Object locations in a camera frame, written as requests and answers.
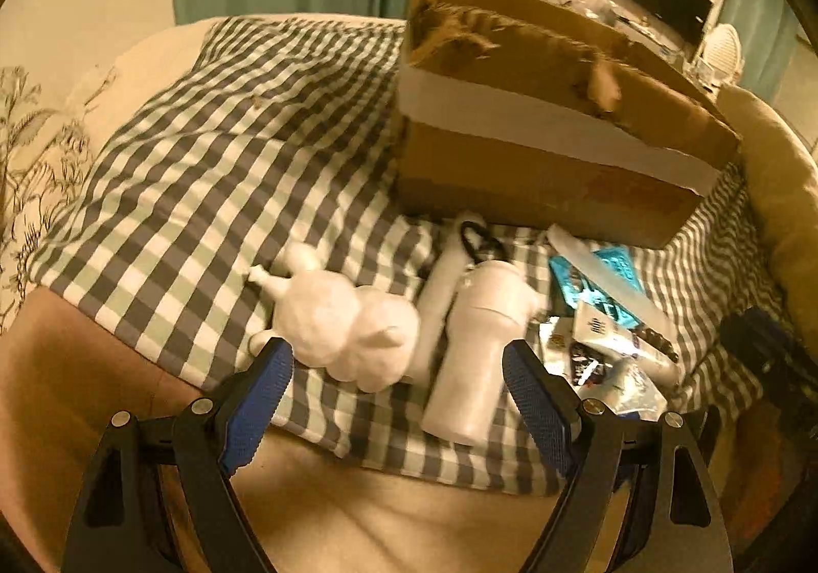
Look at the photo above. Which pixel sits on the white fan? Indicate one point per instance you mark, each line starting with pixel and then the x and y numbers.
pixel 722 52

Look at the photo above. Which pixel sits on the grey checked blanket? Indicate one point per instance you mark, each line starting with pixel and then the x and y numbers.
pixel 223 164

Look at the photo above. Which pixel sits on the torn cardboard box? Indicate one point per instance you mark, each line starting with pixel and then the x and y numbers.
pixel 543 177

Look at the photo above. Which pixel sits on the blue blister pack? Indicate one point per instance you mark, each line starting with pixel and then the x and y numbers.
pixel 575 285

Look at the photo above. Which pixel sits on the clear plastic tube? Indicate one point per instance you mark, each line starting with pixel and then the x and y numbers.
pixel 613 292

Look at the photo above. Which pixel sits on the white packet with dotted logo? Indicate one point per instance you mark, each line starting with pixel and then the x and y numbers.
pixel 597 327

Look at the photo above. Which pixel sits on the white cylindrical tube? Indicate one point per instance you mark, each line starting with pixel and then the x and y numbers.
pixel 434 304

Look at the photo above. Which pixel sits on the beige pillow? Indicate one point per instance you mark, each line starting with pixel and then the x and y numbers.
pixel 773 177

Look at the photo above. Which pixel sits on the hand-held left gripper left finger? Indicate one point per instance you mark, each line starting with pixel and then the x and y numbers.
pixel 262 410

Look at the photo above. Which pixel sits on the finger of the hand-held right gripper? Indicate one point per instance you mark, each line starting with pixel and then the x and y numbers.
pixel 757 340

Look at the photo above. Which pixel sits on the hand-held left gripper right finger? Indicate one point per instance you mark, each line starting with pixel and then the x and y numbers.
pixel 537 413

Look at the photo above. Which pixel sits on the white plush toy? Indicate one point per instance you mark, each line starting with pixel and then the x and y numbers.
pixel 332 317

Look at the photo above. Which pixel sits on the white bottle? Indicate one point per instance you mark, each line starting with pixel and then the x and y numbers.
pixel 473 356

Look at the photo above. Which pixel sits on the floral printed sheet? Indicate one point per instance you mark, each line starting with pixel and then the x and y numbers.
pixel 38 164

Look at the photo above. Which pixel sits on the black looped clip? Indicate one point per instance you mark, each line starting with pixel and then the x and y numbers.
pixel 476 245

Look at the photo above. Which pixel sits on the narrow green curtain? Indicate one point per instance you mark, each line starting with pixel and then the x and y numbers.
pixel 760 17

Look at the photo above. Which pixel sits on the clear plastic wrapper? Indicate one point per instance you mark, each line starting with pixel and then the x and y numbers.
pixel 629 391

